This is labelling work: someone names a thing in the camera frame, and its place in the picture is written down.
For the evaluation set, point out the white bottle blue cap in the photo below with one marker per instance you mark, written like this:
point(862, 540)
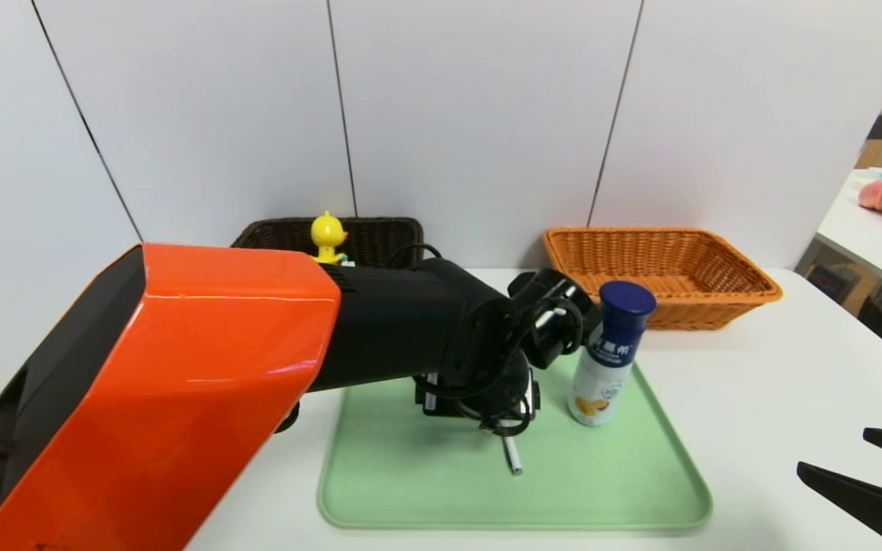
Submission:
point(613, 360)

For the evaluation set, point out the green plastic tray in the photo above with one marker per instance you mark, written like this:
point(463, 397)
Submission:
point(602, 490)

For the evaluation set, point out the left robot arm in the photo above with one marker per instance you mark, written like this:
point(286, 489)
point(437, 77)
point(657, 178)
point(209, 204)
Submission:
point(181, 383)

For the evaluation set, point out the white side table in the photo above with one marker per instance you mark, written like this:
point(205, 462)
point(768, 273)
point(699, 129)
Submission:
point(870, 249)

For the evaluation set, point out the yellow duck scooter toy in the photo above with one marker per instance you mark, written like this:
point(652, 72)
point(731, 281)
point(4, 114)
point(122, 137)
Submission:
point(328, 233)

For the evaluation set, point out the small pink peach plush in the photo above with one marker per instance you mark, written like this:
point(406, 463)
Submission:
point(876, 195)

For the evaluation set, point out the dark brown wicker basket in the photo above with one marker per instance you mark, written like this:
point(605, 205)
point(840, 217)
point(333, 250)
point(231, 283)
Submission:
point(387, 241)

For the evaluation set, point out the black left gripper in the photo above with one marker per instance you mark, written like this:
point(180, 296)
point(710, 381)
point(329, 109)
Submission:
point(432, 398)

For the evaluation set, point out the orange wicker basket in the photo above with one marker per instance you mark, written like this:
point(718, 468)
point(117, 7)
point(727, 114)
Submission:
point(717, 306)

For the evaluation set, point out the white pen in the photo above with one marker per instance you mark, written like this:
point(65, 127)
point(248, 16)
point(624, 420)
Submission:
point(512, 458)

